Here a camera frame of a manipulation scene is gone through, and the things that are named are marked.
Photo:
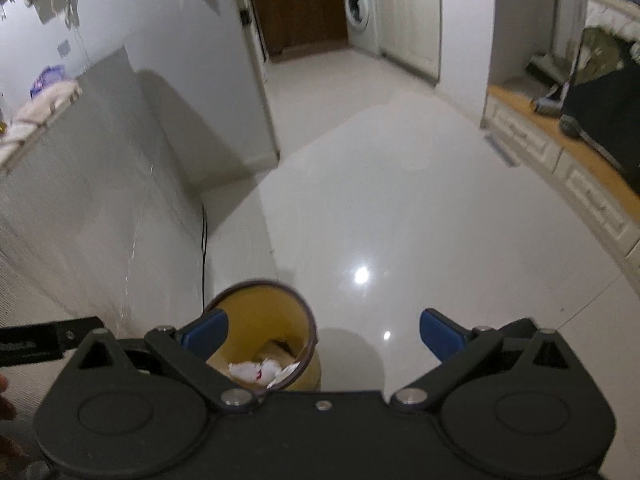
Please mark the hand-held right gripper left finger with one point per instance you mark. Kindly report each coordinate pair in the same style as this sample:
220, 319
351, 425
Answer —
206, 332

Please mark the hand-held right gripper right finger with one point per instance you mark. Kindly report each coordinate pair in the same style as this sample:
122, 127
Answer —
440, 332

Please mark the yellow bin with brown rim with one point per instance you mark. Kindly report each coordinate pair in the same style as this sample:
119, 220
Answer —
260, 320

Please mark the person's left hand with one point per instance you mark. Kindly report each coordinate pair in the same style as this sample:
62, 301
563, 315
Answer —
6, 407

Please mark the crumpled white tissue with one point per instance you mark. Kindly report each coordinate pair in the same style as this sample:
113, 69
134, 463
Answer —
257, 372

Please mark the silver foil-covered cabinet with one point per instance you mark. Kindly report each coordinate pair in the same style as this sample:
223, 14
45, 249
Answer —
90, 200

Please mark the white drawer platform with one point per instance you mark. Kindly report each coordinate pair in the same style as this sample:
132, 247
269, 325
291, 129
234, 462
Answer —
550, 155

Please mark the beige folded cloth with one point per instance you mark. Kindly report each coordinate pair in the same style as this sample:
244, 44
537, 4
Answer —
42, 105

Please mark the purple packet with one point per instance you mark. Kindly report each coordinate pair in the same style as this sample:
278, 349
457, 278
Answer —
48, 80

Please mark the black blanket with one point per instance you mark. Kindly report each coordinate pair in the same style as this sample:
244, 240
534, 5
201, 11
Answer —
607, 100

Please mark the stick vacuum cleaner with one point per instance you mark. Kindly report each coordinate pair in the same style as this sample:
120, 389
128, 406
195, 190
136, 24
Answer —
550, 67

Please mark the black door latch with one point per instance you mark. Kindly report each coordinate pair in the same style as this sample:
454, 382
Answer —
244, 17

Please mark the white kitchen cabinets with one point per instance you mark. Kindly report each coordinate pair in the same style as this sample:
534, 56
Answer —
407, 15

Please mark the brown wooden door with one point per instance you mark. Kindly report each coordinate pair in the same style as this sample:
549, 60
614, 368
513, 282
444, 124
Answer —
300, 15

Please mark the white washing machine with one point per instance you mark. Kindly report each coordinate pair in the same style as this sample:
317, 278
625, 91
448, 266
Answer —
359, 10

